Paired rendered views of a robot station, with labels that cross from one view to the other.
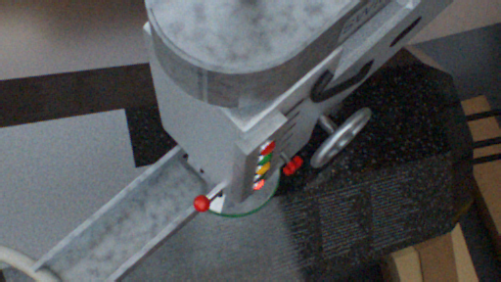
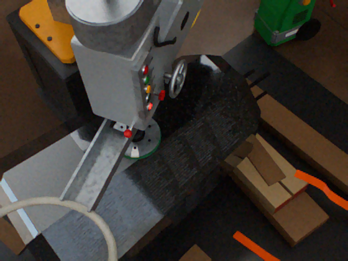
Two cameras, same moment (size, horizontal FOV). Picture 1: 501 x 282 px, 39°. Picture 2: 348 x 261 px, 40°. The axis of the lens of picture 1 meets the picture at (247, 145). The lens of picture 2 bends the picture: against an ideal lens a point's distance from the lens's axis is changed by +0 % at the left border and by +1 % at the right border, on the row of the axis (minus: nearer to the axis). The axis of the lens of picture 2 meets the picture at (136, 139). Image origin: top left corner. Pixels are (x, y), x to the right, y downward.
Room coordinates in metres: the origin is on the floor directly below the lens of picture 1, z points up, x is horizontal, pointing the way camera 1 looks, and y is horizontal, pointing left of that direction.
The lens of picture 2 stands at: (-0.55, 0.13, 2.61)
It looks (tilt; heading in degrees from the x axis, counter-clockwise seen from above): 60 degrees down; 354
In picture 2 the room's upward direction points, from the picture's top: 11 degrees counter-clockwise
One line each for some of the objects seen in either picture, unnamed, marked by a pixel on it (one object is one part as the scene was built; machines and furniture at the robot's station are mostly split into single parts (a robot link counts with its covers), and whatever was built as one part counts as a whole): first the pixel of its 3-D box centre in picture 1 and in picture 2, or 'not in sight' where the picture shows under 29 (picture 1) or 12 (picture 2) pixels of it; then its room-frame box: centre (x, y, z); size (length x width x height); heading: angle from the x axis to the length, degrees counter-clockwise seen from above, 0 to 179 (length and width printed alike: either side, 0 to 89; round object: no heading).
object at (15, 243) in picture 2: not in sight; (9, 235); (0.53, 0.86, 0.02); 0.25 x 0.10 x 0.01; 34
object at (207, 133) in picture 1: (273, 67); (132, 54); (0.52, -0.03, 1.32); 0.36 x 0.22 x 0.45; 140
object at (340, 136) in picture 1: (327, 124); (169, 76); (0.47, -0.14, 1.20); 0.15 x 0.10 x 0.15; 140
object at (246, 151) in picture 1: (255, 161); (143, 87); (0.33, -0.02, 1.37); 0.08 x 0.03 x 0.28; 140
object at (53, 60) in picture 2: not in sight; (90, 59); (1.36, 0.12, 0.37); 0.66 x 0.66 x 0.74; 23
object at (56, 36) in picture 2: not in sight; (77, 13); (1.36, 0.12, 0.76); 0.49 x 0.49 x 0.05; 23
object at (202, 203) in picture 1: (210, 195); (130, 128); (0.32, 0.05, 1.17); 0.08 x 0.03 x 0.03; 140
